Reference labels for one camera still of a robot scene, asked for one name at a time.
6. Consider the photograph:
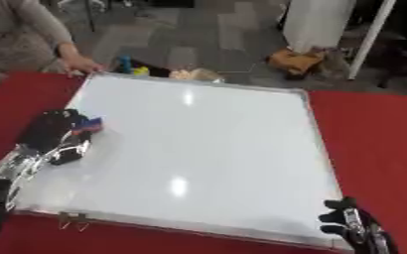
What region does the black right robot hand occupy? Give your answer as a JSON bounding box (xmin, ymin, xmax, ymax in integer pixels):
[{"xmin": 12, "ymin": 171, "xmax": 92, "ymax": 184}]
[{"xmin": 318, "ymin": 196, "xmax": 400, "ymax": 254}]

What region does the white pole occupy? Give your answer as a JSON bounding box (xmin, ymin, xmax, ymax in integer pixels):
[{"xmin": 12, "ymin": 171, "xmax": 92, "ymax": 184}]
[{"xmin": 345, "ymin": 0, "xmax": 398, "ymax": 81}]

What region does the person's hand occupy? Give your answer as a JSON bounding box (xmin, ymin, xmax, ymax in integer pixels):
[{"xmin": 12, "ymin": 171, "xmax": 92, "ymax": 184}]
[{"xmin": 59, "ymin": 54, "xmax": 106, "ymax": 77}]

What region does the white whiteboard with metal frame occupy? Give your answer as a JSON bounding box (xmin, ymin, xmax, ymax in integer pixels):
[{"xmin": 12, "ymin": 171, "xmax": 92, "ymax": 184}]
[{"xmin": 12, "ymin": 71, "xmax": 353, "ymax": 251}]

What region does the person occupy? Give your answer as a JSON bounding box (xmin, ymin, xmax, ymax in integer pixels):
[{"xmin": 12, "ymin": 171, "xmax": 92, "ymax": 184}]
[{"xmin": 0, "ymin": 0, "xmax": 106, "ymax": 95}]

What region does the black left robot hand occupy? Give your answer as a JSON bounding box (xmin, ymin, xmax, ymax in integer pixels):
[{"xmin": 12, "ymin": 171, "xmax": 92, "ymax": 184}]
[{"xmin": 16, "ymin": 108, "xmax": 96, "ymax": 167}]

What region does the yellow object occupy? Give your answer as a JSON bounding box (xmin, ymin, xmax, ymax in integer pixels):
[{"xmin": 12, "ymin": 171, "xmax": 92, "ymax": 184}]
[{"xmin": 132, "ymin": 65, "xmax": 152, "ymax": 77}]

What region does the blue bottle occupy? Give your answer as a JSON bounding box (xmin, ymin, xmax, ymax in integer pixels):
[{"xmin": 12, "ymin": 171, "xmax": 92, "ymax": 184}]
[{"xmin": 116, "ymin": 55, "xmax": 134, "ymax": 75}]

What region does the black bag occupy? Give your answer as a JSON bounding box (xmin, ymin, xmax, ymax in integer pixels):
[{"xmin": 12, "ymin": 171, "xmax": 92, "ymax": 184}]
[{"xmin": 368, "ymin": 36, "xmax": 407, "ymax": 89}]

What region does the metal whiteboard hanger clip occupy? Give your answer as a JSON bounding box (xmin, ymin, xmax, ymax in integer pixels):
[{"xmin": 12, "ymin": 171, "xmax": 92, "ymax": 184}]
[{"xmin": 56, "ymin": 211, "xmax": 92, "ymax": 232}]

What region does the blue whiteboard eraser brush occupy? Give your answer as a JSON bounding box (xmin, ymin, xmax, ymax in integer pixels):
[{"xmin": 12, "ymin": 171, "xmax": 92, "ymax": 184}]
[{"xmin": 69, "ymin": 116, "xmax": 106, "ymax": 135}]

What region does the white panel stand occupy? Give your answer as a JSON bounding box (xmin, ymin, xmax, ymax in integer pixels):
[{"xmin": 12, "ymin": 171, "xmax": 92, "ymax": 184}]
[{"xmin": 281, "ymin": 0, "xmax": 358, "ymax": 54}]

